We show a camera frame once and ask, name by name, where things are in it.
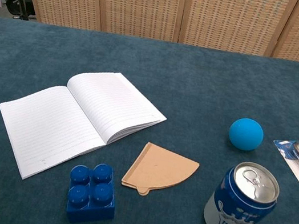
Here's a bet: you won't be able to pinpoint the tan paper coffee filters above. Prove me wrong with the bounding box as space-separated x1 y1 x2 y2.
119 139 203 205

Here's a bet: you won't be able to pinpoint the teal table cloth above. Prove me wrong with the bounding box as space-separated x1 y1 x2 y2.
0 7 299 224

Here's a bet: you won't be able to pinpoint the blue foam ball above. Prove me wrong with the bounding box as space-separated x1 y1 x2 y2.
226 115 267 154

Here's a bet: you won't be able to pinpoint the blue plastic building block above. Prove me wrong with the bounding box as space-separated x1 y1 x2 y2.
61 158 123 224

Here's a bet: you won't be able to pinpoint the open white lined notebook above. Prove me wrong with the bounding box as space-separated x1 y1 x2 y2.
0 52 174 203

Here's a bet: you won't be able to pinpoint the woven wooden folding screen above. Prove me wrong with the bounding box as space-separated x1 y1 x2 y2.
8 0 299 69

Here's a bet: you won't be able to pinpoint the blue and white drink can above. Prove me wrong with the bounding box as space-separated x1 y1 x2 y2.
201 155 284 224

